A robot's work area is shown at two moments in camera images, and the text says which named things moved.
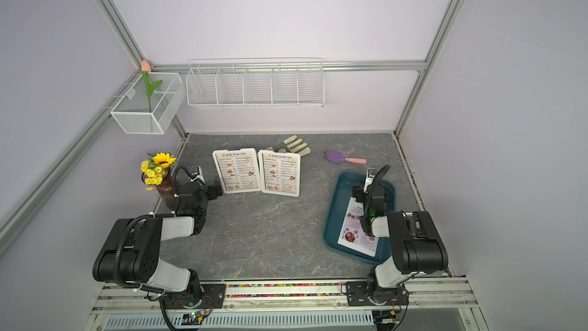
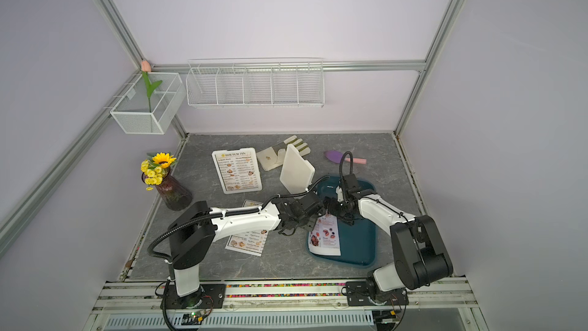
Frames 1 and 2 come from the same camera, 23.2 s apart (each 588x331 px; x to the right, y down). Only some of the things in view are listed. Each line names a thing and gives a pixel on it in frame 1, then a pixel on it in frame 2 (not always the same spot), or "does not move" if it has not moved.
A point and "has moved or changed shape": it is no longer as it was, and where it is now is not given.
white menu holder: [279, 172] has moved or changed shape
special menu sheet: [352, 234] → [324, 237]
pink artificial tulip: [151, 87] does not move
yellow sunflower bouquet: [155, 168] does not move
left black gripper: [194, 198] → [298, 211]
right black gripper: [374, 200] → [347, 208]
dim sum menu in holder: [238, 171] does not move
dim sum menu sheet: [280, 172] → [253, 242]
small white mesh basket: [136, 113] does not move
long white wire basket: [256, 82] does not move
